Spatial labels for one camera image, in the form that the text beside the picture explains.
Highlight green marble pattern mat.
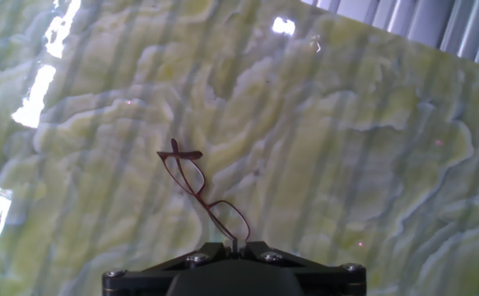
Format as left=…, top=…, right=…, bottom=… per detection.
left=0, top=0, right=479, bottom=296

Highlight red frame glasses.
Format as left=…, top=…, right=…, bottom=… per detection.
left=156, top=138, right=252, bottom=243

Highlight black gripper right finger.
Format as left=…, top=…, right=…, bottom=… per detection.
left=237, top=240, right=367, bottom=296

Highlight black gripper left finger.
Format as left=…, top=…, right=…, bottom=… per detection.
left=101, top=241, right=235, bottom=296

